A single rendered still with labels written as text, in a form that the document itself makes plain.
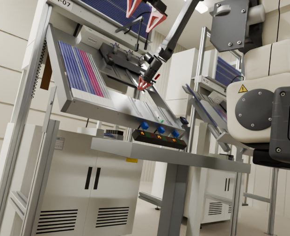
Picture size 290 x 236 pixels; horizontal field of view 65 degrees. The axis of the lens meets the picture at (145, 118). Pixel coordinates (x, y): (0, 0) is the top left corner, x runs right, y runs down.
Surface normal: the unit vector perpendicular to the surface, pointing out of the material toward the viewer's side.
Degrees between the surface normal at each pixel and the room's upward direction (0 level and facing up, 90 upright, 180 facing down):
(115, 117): 133
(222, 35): 90
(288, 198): 90
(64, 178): 90
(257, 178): 90
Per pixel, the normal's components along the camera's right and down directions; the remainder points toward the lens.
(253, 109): -0.66, -0.21
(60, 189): 0.65, 0.00
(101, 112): 0.36, 0.67
